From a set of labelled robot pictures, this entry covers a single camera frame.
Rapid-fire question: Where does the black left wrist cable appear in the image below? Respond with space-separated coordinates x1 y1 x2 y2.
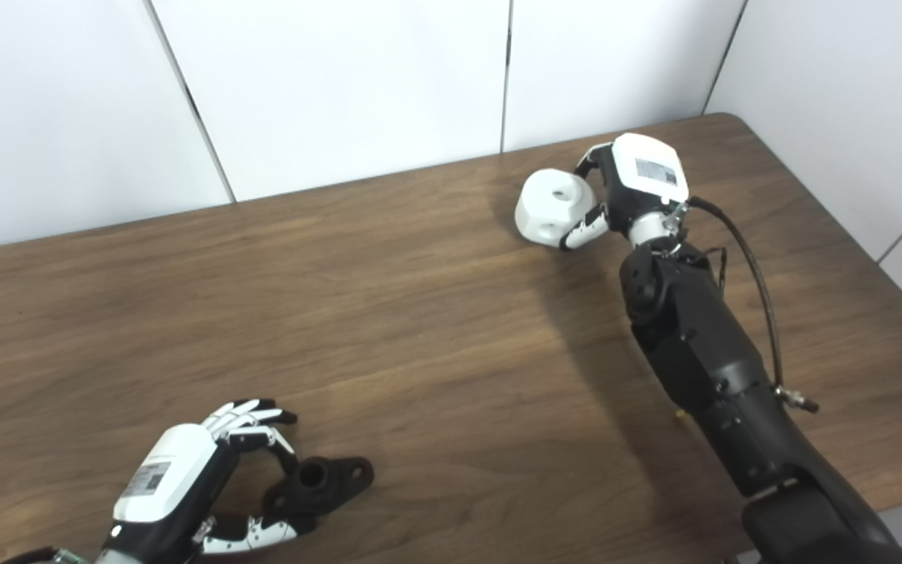
1 545 60 564

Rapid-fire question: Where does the black flanged holder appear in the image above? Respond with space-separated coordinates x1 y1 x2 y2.
263 457 375 535

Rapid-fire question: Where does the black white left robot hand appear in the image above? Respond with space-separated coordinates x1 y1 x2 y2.
103 398 301 564

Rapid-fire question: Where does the round white plastic piece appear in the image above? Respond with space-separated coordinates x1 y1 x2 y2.
514 168 605 248

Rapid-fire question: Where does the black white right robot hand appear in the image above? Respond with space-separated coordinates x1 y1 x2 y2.
561 133 689 251

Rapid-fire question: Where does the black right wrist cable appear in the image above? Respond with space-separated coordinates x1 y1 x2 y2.
674 196 821 414

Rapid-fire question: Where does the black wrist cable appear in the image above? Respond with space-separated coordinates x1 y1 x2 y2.
674 196 821 414
1 545 60 564

